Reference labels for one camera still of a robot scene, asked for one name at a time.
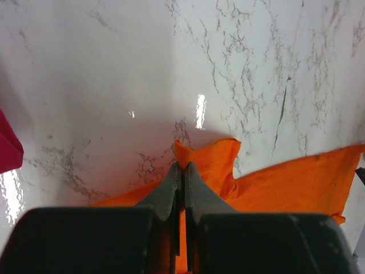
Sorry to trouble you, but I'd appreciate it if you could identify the folded pink t shirt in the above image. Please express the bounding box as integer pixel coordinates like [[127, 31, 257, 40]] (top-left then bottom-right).
[[0, 110, 24, 174]]

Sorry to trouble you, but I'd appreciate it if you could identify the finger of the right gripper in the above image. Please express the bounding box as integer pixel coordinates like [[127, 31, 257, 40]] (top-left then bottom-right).
[[355, 167, 365, 184]]

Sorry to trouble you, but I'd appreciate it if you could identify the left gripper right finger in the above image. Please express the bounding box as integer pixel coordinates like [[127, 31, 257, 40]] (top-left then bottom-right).
[[184, 163, 359, 273]]

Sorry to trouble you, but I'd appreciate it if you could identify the orange t shirt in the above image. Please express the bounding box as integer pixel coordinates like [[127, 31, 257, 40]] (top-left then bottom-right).
[[90, 138, 365, 274]]

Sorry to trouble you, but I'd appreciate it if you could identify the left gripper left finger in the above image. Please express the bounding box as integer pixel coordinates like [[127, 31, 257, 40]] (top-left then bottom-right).
[[1, 163, 181, 273]]

